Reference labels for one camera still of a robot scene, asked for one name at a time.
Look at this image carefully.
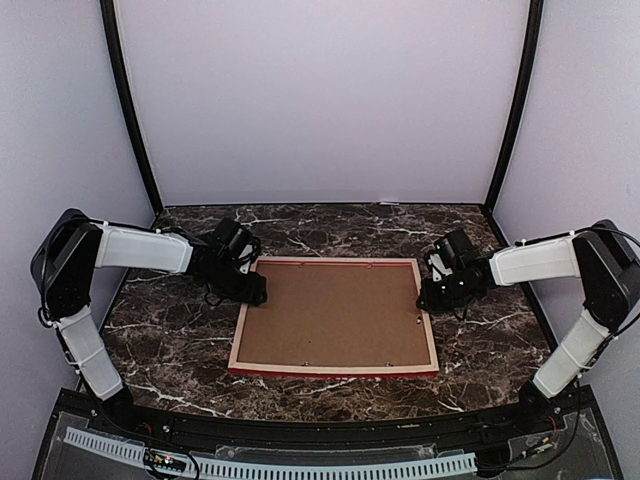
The black front rail base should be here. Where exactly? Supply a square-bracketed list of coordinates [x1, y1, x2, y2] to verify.
[33, 386, 622, 479]

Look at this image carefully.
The black enclosure frame post right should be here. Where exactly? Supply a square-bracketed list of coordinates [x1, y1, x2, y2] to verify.
[484, 0, 544, 214]

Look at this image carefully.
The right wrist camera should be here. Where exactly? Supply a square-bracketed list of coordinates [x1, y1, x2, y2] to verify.
[434, 229, 475, 269]

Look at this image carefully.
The black enclosure frame post left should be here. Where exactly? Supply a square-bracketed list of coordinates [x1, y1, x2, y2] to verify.
[99, 0, 164, 215]

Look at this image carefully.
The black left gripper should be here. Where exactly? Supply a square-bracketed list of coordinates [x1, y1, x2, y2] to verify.
[204, 261, 266, 307]

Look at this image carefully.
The red wooden picture frame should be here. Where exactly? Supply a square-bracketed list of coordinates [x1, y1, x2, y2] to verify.
[227, 256, 441, 382]

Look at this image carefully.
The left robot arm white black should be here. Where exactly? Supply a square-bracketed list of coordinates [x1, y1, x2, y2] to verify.
[30, 208, 268, 436]

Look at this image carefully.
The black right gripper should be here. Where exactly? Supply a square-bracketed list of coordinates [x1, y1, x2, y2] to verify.
[417, 270, 477, 312]

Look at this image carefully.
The brown cardboard backing board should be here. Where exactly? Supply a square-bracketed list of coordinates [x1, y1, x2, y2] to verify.
[235, 262, 432, 369]

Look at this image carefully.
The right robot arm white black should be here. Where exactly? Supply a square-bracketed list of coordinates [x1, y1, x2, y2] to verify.
[416, 219, 639, 434]

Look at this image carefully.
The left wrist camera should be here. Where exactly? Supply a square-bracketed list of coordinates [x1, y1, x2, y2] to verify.
[213, 218, 253, 258]

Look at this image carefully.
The black enclosure frame post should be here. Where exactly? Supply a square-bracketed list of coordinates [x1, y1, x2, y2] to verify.
[99, 0, 164, 215]
[484, 0, 544, 214]

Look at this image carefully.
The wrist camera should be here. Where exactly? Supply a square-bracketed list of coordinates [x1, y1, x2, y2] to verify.
[213, 218, 253, 258]
[434, 229, 475, 269]

